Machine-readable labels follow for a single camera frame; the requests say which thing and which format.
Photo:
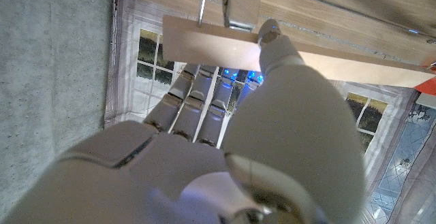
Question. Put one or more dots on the orange ribbon with spool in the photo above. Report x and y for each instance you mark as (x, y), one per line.
(427, 86)

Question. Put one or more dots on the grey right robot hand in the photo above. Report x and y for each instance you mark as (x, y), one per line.
(289, 132)

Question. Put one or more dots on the wooden clip hanger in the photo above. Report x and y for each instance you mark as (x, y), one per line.
(211, 47)

